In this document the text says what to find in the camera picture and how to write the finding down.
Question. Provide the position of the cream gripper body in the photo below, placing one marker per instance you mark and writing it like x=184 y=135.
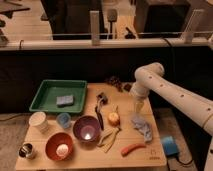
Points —
x=138 y=105

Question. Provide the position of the black eraser block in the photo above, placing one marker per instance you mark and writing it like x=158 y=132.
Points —
x=127 y=87

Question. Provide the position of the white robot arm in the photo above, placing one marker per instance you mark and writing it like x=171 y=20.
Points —
x=197 y=108

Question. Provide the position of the purple bowl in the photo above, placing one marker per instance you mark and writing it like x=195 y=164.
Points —
x=86 y=129

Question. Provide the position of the red bowl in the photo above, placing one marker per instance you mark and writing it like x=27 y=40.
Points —
x=59 y=146

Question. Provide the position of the blue grey cloth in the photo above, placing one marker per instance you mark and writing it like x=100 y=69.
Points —
x=142 y=126

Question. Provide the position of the yellow toy fruit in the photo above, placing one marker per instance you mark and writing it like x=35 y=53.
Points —
x=114 y=118

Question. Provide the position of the brown pine cone bunch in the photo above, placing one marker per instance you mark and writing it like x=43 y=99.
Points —
x=114 y=81

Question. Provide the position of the small blue cup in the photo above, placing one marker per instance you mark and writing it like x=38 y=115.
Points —
x=64 y=120

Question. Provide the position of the blue sponge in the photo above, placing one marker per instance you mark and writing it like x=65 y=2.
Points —
x=64 y=100

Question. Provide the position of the green plastic tray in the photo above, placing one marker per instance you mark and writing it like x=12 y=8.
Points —
x=46 y=96

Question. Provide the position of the white paper cup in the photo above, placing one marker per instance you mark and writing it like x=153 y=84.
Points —
x=39 y=121

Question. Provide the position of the small metal cup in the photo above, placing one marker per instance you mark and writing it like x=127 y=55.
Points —
x=27 y=151

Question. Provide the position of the black handled peeler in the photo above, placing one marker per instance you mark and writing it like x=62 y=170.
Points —
x=101 y=100

